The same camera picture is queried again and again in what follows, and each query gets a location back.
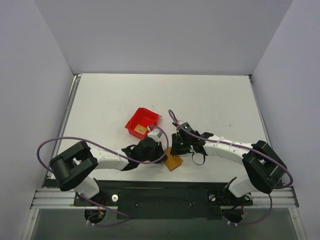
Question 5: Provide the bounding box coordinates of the aluminium frame rail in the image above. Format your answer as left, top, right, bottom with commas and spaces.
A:
31, 187, 299, 209

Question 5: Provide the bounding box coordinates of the red plastic bin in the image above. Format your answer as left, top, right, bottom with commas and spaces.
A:
125, 107, 162, 140

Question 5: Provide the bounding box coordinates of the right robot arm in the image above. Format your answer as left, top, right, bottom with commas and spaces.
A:
170, 120, 287, 205

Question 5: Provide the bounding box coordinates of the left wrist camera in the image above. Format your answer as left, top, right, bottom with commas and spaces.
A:
147, 127, 163, 142

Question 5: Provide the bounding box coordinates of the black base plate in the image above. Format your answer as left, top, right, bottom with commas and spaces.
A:
72, 179, 254, 221

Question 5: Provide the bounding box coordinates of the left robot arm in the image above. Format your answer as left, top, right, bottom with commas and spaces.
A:
49, 137, 168, 206

